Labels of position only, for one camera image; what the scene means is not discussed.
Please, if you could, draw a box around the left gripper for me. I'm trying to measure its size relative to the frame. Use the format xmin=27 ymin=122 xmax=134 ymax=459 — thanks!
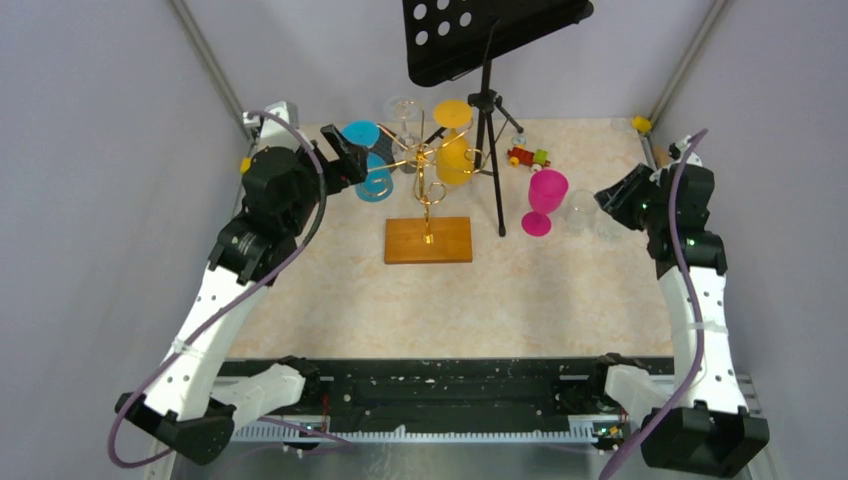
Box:
xmin=285 ymin=124 xmax=369 ymax=235

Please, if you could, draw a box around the clear front wine glass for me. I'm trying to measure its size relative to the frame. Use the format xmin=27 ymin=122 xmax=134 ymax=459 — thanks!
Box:
xmin=565 ymin=189 xmax=598 ymax=235

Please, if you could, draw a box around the clear wine glass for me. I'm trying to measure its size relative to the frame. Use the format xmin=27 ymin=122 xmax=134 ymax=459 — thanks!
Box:
xmin=596 ymin=211 xmax=627 ymax=242
xmin=385 ymin=96 xmax=422 ymax=163
xmin=565 ymin=189 xmax=598 ymax=235

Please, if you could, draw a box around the blue plastic wine glass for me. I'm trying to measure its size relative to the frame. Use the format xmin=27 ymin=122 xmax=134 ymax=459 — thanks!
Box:
xmin=342 ymin=120 xmax=393 ymax=203

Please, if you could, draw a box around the pink plastic wine glass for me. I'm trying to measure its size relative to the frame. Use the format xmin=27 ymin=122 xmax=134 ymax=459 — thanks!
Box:
xmin=521 ymin=169 xmax=569 ymax=237

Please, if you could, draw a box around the yellow plastic wine glass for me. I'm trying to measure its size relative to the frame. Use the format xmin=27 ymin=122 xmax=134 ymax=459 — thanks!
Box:
xmin=433 ymin=99 xmax=473 ymax=186

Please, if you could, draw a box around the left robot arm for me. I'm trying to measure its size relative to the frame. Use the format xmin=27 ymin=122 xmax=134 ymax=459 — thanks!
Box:
xmin=115 ymin=119 xmax=369 ymax=465

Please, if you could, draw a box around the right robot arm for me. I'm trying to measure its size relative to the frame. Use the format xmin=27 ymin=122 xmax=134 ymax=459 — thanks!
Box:
xmin=586 ymin=164 xmax=770 ymax=478

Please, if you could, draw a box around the clear back wine glass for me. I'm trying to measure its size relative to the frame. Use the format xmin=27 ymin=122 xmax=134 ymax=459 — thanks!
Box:
xmin=385 ymin=96 xmax=422 ymax=163

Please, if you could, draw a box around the gold wine glass rack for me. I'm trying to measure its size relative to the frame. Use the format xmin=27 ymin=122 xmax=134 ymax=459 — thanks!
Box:
xmin=377 ymin=124 xmax=483 ymax=265

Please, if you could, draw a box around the yellow corner clip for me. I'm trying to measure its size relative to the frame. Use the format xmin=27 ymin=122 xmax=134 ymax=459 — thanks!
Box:
xmin=631 ymin=116 xmax=653 ymax=134

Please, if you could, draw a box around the colourful toy train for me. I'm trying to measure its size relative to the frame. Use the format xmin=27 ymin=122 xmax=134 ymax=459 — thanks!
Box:
xmin=507 ymin=145 xmax=551 ymax=173

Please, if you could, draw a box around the yellow left edge clip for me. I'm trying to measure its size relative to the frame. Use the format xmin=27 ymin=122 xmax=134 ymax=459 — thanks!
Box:
xmin=239 ymin=157 xmax=252 ymax=175

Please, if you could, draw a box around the black music stand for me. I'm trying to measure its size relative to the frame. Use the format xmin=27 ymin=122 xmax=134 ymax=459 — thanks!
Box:
xmin=401 ymin=0 xmax=595 ymax=238

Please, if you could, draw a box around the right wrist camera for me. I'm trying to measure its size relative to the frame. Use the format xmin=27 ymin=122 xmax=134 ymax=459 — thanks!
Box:
xmin=668 ymin=135 xmax=703 ymax=166

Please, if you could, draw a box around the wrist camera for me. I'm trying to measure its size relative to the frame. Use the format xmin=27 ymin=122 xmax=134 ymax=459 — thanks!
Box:
xmin=242 ymin=100 xmax=301 ymax=144
xmin=668 ymin=135 xmax=703 ymax=166

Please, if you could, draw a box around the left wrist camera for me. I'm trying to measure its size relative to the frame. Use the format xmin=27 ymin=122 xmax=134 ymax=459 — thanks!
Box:
xmin=242 ymin=100 xmax=301 ymax=144

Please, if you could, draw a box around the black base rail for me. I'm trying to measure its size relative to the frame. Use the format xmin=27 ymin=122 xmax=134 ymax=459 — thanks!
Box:
xmin=233 ymin=357 xmax=631 ymax=444

